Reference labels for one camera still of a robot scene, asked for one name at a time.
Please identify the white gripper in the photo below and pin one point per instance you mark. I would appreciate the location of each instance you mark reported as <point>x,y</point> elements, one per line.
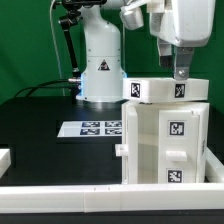
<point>185,24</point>

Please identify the white cabinet top block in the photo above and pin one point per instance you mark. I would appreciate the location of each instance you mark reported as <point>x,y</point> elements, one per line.
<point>164,90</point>

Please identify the white cabinet door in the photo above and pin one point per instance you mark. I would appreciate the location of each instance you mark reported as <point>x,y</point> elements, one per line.
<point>178,147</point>
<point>128,149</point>

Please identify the white cabinet body box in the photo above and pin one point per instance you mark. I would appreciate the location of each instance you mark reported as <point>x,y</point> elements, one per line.
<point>148,137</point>

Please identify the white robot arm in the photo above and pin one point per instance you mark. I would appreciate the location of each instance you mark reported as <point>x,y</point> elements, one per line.
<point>102,80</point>

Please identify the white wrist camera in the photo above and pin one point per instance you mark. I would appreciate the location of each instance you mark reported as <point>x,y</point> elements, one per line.
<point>131,14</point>

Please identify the white marker base plate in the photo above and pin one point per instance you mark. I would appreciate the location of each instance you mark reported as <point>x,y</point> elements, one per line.
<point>91,129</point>

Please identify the white right fence rail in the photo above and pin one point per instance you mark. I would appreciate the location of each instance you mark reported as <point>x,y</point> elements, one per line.
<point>214,169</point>

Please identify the white fence rail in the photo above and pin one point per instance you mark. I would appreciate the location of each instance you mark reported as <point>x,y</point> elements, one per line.
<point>214,169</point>
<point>5,161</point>
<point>111,198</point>

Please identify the white front fence rail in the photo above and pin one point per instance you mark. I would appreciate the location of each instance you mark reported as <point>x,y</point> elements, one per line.
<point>111,198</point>

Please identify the white left fence rail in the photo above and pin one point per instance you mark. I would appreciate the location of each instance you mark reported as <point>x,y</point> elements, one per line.
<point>5,161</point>

